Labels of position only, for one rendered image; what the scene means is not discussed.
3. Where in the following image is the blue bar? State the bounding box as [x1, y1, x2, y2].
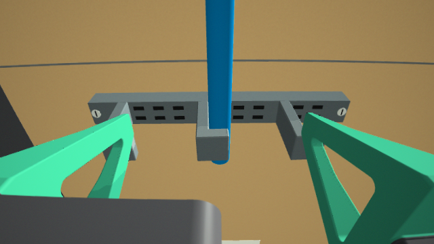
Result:
[205, 0, 235, 156]

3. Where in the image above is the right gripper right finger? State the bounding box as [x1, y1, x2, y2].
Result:
[301, 113, 434, 244]

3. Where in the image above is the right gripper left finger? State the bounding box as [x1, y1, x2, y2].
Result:
[0, 114, 134, 199]

